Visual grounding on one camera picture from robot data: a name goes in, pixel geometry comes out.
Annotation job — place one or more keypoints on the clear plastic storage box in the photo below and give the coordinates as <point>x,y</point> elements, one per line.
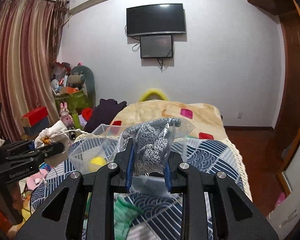
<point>105,141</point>

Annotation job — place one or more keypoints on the brown wooden door frame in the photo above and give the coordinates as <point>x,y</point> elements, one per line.
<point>287,128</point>

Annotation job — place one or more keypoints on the red fabric item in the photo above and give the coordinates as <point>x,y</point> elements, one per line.
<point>87,113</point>

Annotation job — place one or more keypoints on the red lidded box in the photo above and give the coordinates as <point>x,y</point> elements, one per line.
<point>35,121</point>

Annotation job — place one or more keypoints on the striped red curtain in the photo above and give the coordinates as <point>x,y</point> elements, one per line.
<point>30,37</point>

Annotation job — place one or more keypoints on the dark purple garment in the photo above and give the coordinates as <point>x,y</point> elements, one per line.
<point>104,113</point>

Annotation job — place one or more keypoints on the bagged grey knit item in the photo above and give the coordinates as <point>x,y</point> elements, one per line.
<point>152,142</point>

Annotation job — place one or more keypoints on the pink bunny toy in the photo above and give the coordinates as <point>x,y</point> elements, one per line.
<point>65,116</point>

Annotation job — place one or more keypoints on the wall mounted black television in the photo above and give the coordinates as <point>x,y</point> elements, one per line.
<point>155,19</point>

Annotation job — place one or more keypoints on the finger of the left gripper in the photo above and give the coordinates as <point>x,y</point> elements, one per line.
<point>48,149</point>
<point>24,145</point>

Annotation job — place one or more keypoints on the white drawstring pouch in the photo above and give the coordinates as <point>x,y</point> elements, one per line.
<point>56,133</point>

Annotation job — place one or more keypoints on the yellow felt ball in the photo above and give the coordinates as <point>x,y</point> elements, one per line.
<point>96,163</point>

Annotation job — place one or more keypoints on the blue white patterned tablecloth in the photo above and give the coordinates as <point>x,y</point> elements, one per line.
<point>161,211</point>

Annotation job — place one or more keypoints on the small wall monitor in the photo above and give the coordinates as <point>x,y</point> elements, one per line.
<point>156,47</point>

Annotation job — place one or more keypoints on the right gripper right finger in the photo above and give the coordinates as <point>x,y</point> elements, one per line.
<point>233,214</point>

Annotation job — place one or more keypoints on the green cardboard box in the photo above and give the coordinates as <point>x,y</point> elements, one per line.
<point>75,101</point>

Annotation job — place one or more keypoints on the pink plush toy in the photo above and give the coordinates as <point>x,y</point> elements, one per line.
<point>33,181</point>

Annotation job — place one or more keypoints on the green knitted cloth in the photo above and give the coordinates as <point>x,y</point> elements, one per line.
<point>124,214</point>

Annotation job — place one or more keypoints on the beige patterned blanket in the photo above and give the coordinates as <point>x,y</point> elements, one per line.
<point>206,119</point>

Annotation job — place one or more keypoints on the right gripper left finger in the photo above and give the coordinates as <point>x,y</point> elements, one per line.
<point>61,215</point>

